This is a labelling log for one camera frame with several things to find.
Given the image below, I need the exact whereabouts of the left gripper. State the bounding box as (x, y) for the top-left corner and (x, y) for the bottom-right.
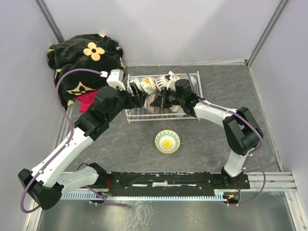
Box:
(106, 82), (148, 122)

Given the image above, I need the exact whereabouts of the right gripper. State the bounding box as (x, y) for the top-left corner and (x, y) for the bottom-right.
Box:
(150, 87), (184, 109)

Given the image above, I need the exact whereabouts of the white wire dish rack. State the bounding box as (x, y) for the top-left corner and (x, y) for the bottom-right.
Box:
(125, 71), (203, 124)

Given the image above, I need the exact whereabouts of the brown scale patterned bowl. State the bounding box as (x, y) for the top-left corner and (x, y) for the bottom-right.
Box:
(144, 95), (161, 115)

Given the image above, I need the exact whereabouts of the red patterned bowl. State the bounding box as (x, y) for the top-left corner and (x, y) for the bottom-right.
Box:
(128, 77), (141, 88)

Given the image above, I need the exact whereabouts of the purple striped bowl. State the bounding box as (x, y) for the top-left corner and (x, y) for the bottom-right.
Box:
(170, 105), (183, 113)

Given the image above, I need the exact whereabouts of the grey geometric patterned bowl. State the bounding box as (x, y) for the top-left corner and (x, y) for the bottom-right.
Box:
(189, 76), (197, 91)

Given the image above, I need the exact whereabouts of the yellow teal sun bowl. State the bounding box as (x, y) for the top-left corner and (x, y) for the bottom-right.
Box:
(154, 129), (181, 154)

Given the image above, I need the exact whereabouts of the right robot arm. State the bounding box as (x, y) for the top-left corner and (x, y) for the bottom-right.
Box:
(151, 79), (264, 188)

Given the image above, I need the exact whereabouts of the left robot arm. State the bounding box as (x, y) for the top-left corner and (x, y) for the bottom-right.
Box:
(18, 84), (146, 210)

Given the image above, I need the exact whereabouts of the red cloth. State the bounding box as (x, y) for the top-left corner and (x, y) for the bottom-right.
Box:
(76, 90), (99, 113)

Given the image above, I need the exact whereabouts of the black floral fleece blanket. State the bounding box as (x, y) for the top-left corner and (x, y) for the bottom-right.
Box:
(47, 34), (125, 109)

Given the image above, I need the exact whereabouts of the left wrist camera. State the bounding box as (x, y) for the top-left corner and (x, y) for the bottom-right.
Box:
(100, 69), (126, 90)

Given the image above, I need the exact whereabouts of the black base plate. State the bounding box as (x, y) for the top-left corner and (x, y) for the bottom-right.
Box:
(90, 172), (250, 197)

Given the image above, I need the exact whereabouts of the aluminium frame rail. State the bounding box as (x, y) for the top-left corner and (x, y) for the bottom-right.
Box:
(53, 168), (296, 201)

